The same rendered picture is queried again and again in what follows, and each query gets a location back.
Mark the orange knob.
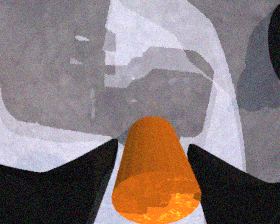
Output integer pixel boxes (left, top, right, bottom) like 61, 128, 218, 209
111, 117, 201, 224

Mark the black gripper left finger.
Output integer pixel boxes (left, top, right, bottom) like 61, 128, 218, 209
0, 138, 119, 224

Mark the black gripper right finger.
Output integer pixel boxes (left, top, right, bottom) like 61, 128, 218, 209
186, 143, 280, 224

